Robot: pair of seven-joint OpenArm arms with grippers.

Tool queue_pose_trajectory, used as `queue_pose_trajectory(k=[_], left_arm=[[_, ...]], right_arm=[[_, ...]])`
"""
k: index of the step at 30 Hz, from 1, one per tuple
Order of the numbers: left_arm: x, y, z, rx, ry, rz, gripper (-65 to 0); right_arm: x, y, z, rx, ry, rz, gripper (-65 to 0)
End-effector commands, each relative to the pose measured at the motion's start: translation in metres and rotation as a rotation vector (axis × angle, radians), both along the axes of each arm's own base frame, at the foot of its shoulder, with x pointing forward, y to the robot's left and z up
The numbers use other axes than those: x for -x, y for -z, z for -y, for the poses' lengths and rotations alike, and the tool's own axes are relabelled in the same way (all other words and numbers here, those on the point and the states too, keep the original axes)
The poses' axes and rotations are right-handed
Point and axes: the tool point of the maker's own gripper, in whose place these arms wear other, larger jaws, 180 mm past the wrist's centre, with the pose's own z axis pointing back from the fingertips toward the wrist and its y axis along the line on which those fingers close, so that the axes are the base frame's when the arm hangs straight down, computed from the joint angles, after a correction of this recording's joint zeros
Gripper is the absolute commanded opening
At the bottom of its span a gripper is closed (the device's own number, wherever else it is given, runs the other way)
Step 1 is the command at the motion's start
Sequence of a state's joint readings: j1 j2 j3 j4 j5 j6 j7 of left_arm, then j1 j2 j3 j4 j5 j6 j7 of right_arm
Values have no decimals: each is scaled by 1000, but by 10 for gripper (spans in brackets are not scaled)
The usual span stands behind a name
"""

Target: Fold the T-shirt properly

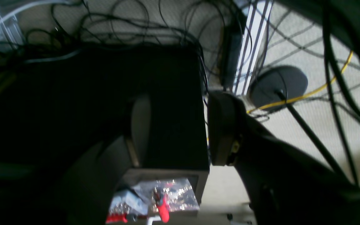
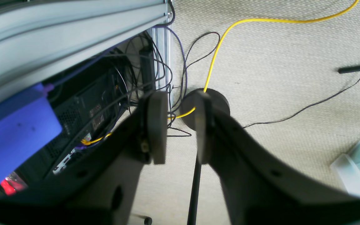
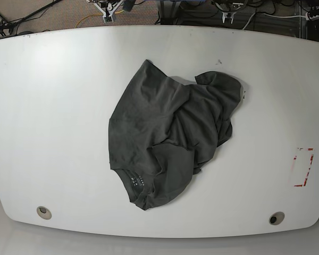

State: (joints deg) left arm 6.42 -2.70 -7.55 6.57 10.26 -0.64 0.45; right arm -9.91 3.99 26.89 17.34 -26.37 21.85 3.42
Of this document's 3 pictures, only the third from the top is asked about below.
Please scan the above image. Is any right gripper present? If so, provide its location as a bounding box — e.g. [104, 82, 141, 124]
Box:
[94, 0, 124, 23]

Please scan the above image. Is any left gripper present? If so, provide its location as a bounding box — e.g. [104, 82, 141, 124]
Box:
[221, 2, 244, 23]

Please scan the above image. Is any dark grey T-shirt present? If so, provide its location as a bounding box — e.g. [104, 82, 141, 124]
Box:
[108, 60, 241, 210]

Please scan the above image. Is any white power strip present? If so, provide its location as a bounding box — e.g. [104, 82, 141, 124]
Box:
[305, 6, 319, 21]

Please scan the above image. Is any red tape rectangle marking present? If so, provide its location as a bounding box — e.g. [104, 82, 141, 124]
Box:
[290, 148, 314, 187]

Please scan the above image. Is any yellow cable on floor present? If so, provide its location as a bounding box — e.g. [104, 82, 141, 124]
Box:
[74, 4, 123, 28]

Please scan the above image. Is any aluminium frame base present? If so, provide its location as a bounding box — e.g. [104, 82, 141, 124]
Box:
[156, 0, 213, 25]

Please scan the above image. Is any right table cable grommet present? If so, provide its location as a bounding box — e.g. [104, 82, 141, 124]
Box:
[268, 211, 285, 226]

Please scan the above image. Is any table cable grommet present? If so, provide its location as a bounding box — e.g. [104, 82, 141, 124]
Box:
[37, 206, 52, 220]
[268, 211, 285, 226]

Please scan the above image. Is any left table cable grommet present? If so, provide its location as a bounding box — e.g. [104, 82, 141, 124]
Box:
[37, 206, 52, 220]

